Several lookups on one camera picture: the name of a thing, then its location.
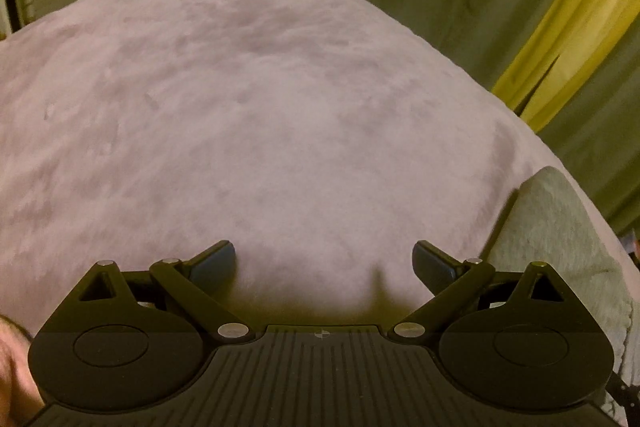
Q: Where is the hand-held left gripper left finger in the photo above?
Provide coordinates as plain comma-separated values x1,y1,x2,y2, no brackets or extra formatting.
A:
75,241,251,343

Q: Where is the person's bare limb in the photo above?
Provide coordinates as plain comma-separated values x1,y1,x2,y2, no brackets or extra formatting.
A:
0,314,47,427

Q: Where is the yellow curtain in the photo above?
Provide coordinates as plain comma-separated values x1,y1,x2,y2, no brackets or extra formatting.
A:
492,0,640,134

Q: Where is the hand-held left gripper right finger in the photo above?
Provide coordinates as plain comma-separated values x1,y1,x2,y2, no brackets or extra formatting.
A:
392,241,570,343

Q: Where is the pink fleece blanket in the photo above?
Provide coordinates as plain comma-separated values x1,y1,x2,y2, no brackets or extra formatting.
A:
0,0,640,427

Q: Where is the grey towel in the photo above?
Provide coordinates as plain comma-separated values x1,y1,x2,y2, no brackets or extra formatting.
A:
479,166,640,427

